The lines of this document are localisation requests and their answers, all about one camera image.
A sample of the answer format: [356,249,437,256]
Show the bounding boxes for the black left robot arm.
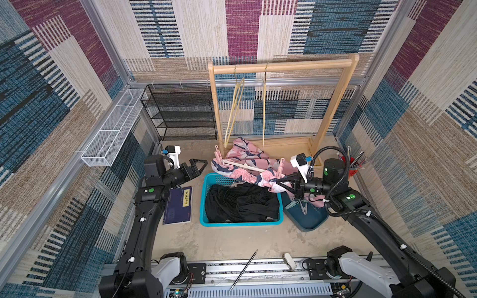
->
[99,154,207,298]

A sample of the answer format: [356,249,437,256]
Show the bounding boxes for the black wire shelf rack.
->
[142,84,217,141]

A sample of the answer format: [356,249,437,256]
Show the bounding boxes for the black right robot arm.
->
[276,146,463,298]

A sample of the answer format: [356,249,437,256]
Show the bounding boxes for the turquoise plastic basket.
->
[200,173,284,227]

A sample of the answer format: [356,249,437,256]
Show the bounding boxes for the dark blue book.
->
[163,186,193,225]

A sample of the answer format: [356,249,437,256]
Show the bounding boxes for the thin metal rod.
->
[229,249,259,291]

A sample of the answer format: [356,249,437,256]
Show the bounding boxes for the yellow hanger of black shorts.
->
[262,63,268,148]

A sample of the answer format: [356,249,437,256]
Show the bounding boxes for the pink clothespin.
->
[276,158,285,179]
[214,145,222,163]

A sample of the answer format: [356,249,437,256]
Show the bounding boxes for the red pen cup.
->
[349,157,361,178]

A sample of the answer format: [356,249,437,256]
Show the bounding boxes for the white wire wall basket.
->
[81,89,144,167]

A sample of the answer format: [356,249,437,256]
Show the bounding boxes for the white clothespin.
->
[298,200,308,216]

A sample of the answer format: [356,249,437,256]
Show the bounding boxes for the mint clothespin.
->
[285,200,299,210]

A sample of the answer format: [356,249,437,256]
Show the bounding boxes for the dark teal plastic tray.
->
[281,192,329,232]

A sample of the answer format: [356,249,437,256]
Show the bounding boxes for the black shorts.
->
[204,183,279,224]

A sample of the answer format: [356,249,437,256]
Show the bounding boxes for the pink patterned shorts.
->
[212,137,302,197]

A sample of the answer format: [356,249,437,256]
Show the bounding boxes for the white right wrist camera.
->
[290,153,314,183]

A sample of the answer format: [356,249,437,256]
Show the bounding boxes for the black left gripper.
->
[161,159,207,191]

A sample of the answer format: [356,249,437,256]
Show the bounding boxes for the small white block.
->
[283,253,297,271]

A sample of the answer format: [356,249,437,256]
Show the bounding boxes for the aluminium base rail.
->
[171,252,399,298]

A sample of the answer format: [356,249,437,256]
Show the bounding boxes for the white hanger of pink shorts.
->
[222,160,265,172]

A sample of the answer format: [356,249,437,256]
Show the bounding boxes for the yellow hanger of beige shorts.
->
[225,66,245,145]

